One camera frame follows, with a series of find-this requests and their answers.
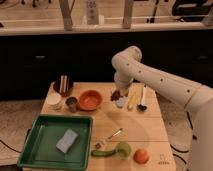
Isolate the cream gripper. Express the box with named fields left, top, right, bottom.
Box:
left=115, top=80, right=131, bottom=96

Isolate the dark red grape bunch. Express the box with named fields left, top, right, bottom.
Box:
left=110, top=90, right=121, bottom=101

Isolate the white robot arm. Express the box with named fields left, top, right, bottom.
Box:
left=111, top=46, right=213, bottom=171

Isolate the red bowl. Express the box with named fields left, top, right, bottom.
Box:
left=78, top=90, right=102, bottom=111

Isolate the yellow banana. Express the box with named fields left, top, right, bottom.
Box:
left=127, top=92, right=137, bottom=111

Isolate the grey blue cloth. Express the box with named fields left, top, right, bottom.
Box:
left=115, top=96, right=128, bottom=108

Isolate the silver fork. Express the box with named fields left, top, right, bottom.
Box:
left=94, top=127, right=124, bottom=150

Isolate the small metal cup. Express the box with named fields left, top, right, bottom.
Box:
left=65, top=97, right=78, bottom=112

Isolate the dark round holder with sticks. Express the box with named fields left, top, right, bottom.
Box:
left=53, top=75, right=73, bottom=97

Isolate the green ladle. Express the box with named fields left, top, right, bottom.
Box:
left=91, top=142, right=132, bottom=159

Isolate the white cup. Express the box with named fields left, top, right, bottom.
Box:
left=46, top=93, right=62, bottom=110

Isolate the orange fruit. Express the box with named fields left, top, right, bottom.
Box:
left=133, top=149, right=149, bottom=164

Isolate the blue sponge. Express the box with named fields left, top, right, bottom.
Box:
left=56, top=129, right=78, bottom=153

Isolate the green plastic tray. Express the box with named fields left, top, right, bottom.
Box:
left=17, top=115, right=93, bottom=171

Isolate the black spoon white handle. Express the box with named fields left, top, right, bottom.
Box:
left=137, top=86, right=147, bottom=112

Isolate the black cable on floor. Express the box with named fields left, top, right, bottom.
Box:
left=169, top=111, right=198, bottom=171

